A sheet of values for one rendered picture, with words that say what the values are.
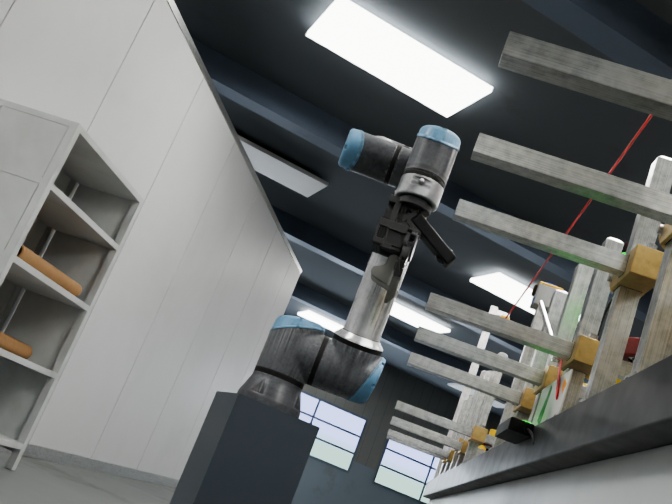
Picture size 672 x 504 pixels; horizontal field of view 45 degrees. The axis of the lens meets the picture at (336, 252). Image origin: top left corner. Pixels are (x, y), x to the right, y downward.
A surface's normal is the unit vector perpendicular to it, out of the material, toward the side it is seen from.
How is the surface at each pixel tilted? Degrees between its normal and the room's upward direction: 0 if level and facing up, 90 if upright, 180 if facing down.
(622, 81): 90
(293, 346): 90
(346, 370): 106
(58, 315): 90
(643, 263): 90
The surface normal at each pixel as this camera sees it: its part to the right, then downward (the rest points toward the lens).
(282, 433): 0.37, -0.13
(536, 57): -0.04, -0.30
